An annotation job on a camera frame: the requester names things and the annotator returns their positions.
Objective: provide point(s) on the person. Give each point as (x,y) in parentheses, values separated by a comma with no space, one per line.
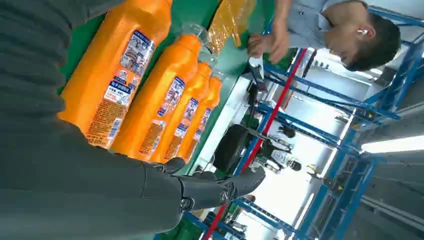
(351,36)

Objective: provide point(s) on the person's hand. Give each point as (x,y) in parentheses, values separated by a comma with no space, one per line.
(279,43)
(259,44)

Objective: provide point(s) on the background humanoid robot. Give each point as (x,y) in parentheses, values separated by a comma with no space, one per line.
(281,155)

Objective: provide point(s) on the ribbed grey right robot arm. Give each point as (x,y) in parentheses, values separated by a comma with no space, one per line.
(30,66)

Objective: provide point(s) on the ceiling light strip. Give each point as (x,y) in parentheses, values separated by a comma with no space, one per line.
(394,144)

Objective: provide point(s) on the blue metal frame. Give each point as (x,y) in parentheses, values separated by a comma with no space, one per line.
(351,139)

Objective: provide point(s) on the person's right hand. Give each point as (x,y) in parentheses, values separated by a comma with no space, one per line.
(259,44)

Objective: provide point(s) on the black chair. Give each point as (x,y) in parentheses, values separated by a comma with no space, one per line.
(230,149)

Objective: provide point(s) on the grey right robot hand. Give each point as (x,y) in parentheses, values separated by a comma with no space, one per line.
(82,192)

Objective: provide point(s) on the yellow sheet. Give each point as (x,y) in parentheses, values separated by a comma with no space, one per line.
(228,23)

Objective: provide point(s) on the orange drink bottle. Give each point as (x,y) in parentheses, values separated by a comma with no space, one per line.
(155,109)
(188,109)
(106,76)
(203,116)

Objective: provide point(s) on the green table mat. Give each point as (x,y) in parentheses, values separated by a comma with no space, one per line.
(232,61)

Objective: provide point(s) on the person's left hand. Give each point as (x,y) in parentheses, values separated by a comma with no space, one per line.
(279,43)

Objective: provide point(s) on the red bar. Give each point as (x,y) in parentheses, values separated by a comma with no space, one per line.
(278,106)

